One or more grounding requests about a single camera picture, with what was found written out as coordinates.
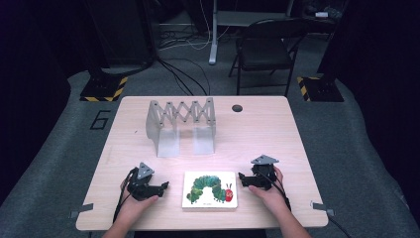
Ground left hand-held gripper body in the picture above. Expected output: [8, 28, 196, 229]
[127, 162, 156, 201]

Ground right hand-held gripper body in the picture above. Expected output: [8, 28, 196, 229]
[250, 154, 280, 191]

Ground white caterpillar picture book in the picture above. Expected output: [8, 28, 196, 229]
[181, 170, 239, 210]

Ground grey metal expandable book rack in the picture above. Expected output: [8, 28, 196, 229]
[145, 96, 218, 159]

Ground person's left hand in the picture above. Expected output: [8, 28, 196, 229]
[119, 184, 159, 216]

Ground person's right hand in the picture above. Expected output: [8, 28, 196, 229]
[248, 166, 290, 215]

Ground black yellow striped stand base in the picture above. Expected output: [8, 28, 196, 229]
[79, 74, 129, 103]
[295, 75, 346, 103]

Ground black folding chair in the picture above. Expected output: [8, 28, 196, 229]
[228, 17, 310, 98]

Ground white desk leg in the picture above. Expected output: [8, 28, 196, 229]
[208, 0, 220, 65]

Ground grey desk top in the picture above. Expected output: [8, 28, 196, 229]
[216, 10, 295, 28]

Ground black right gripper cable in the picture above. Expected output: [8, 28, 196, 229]
[259, 170, 354, 238]

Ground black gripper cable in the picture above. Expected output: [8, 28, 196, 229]
[259, 170, 354, 238]
[112, 168, 138, 224]

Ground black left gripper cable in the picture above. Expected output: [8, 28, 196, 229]
[112, 168, 138, 224]

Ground grey table edge bracket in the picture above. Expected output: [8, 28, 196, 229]
[68, 202, 95, 219]
[310, 200, 336, 218]

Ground black floor cables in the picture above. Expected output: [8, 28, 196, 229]
[156, 57, 213, 97]

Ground white floor cables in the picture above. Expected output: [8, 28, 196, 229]
[157, 0, 232, 53]

